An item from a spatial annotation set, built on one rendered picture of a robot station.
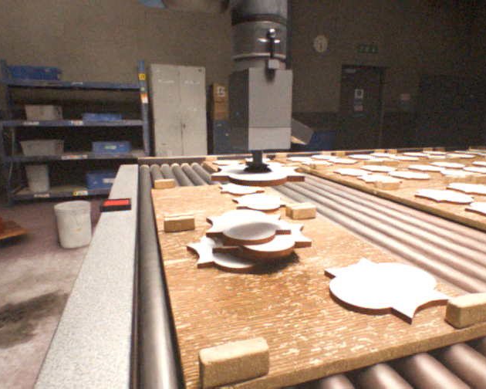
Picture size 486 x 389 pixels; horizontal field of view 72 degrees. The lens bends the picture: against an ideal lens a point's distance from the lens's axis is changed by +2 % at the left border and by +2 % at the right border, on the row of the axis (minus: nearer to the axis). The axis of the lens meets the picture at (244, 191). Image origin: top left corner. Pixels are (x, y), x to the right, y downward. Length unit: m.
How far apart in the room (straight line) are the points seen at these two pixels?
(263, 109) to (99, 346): 0.34
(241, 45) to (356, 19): 6.91
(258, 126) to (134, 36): 5.45
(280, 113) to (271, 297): 0.24
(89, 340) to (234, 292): 0.17
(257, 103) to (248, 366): 0.30
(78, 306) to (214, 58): 5.66
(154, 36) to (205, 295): 5.57
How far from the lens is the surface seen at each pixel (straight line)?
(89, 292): 0.53
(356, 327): 0.40
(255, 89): 0.45
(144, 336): 0.42
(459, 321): 0.43
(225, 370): 0.31
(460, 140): 8.38
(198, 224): 0.70
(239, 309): 0.41
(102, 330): 0.44
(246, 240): 0.47
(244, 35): 0.47
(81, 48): 5.84
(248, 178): 0.43
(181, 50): 5.91
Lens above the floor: 1.15
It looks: 13 degrees down
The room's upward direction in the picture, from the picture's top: straight up
